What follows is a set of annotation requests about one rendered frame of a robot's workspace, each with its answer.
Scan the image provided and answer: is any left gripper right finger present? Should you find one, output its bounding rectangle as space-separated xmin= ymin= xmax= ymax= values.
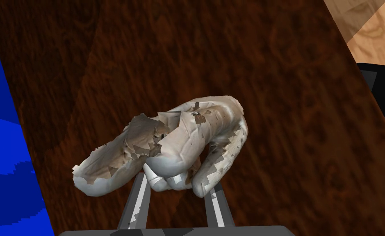
xmin=204 ymin=181 xmax=236 ymax=228

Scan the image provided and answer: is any pale beige bread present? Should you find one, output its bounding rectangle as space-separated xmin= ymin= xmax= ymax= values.
xmin=72 ymin=95 xmax=249 ymax=199

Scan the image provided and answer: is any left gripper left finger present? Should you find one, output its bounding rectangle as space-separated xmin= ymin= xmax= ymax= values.
xmin=117 ymin=172 xmax=152 ymax=230

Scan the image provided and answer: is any dark brown wooden table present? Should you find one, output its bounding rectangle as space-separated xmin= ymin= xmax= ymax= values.
xmin=0 ymin=0 xmax=385 ymax=236

